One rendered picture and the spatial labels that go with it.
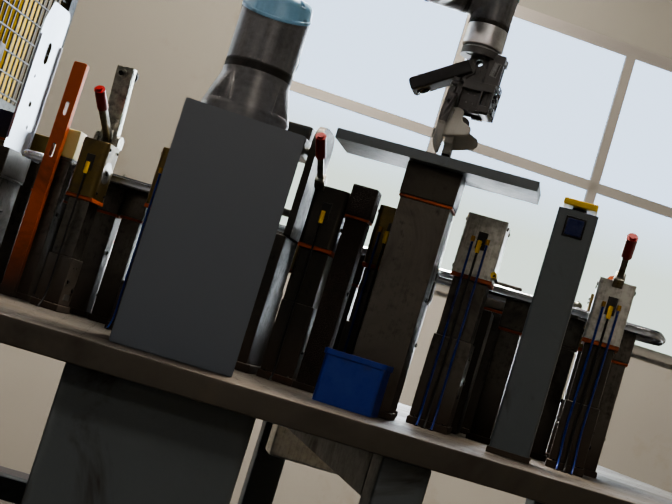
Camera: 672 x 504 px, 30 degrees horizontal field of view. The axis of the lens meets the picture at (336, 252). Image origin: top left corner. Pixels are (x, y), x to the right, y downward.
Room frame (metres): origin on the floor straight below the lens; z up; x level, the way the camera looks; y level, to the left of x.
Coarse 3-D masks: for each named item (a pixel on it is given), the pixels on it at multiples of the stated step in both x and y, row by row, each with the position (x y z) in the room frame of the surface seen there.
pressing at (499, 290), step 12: (24, 156) 2.67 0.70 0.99; (36, 156) 2.62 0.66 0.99; (120, 180) 2.58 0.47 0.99; (132, 180) 2.58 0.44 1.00; (444, 276) 2.46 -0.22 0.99; (504, 288) 2.43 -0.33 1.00; (504, 300) 2.62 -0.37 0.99; (528, 300) 2.42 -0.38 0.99; (576, 312) 2.40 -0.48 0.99; (588, 312) 2.40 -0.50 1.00; (648, 336) 2.51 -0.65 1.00; (660, 336) 2.38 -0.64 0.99
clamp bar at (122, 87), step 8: (120, 72) 2.51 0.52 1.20; (128, 72) 2.52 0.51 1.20; (136, 72) 2.54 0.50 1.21; (120, 80) 2.53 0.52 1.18; (128, 80) 2.52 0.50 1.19; (136, 80) 2.56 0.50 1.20; (112, 88) 2.53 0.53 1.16; (120, 88) 2.53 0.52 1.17; (128, 88) 2.52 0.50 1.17; (112, 96) 2.53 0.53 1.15; (120, 96) 2.53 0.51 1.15; (128, 96) 2.54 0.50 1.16; (112, 104) 2.53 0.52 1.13; (120, 104) 2.53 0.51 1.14; (112, 112) 2.54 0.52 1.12; (120, 112) 2.53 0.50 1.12; (112, 120) 2.54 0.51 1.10; (120, 120) 2.54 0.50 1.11; (112, 128) 2.54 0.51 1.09; (120, 128) 2.55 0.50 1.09; (112, 144) 2.54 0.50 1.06
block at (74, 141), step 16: (64, 144) 2.57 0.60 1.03; (80, 144) 2.58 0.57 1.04; (64, 160) 2.57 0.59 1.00; (64, 176) 2.57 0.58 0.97; (64, 192) 2.59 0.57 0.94; (48, 208) 2.57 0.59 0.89; (48, 224) 2.57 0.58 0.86; (48, 240) 2.59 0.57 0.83; (32, 256) 2.57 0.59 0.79; (32, 272) 2.57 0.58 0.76; (32, 288) 2.58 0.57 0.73
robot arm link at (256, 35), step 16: (256, 0) 2.02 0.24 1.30; (272, 0) 2.01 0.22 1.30; (288, 0) 2.01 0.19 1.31; (240, 16) 2.04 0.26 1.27; (256, 16) 2.01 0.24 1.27; (272, 16) 2.00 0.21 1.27; (288, 16) 2.01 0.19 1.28; (304, 16) 2.03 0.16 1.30; (240, 32) 2.02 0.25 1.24; (256, 32) 2.01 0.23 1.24; (272, 32) 2.00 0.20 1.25; (288, 32) 2.01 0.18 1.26; (304, 32) 2.04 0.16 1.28; (240, 48) 2.02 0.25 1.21; (256, 48) 2.00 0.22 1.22; (272, 48) 2.01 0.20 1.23; (288, 48) 2.02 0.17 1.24; (272, 64) 2.01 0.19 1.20; (288, 64) 2.03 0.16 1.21
